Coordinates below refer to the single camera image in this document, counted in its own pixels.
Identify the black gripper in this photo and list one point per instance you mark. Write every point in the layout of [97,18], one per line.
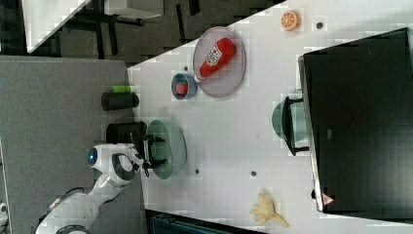
[143,146]

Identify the green oval strainer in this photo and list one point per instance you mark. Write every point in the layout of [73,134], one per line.
[173,149]

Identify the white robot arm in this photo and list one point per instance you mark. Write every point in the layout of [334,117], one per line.
[118,164]

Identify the black utensil cup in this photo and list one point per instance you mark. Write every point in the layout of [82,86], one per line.
[125,132]

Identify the black cylinder cup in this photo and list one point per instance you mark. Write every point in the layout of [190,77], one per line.
[115,101]

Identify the red toy strawberry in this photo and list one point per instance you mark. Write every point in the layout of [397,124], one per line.
[181,88]

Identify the green marker pen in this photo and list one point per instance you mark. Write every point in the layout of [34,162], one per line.
[121,89]

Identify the blue small bowl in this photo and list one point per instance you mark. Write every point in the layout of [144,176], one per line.
[189,79]

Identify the grey round plate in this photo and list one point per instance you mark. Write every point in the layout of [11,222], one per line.
[227,79]

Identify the red ketchup bottle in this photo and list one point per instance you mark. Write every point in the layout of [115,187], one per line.
[216,57]

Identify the peeled toy banana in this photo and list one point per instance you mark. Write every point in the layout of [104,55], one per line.
[266,211]

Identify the green bowl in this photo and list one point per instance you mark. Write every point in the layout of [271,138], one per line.
[277,120]

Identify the white background table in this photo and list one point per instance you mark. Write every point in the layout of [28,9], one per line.
[42,18]

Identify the orange slice toy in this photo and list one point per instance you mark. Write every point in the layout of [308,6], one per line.
[290,21]

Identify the black oven door handle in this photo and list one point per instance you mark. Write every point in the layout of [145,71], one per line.
[288,132]

